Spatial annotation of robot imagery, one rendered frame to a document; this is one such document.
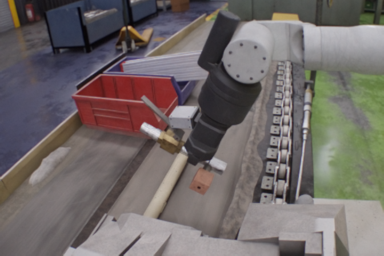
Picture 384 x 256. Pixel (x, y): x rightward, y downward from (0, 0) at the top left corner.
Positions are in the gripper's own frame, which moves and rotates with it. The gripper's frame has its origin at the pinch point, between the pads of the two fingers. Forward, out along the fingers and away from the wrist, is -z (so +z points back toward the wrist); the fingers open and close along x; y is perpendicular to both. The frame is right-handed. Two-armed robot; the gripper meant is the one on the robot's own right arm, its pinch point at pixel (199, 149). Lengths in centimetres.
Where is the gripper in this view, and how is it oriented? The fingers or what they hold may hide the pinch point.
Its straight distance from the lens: 54.2
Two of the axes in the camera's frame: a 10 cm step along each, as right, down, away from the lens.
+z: 3.4, -7.3, -5.9
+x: -3.1, 5.0, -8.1
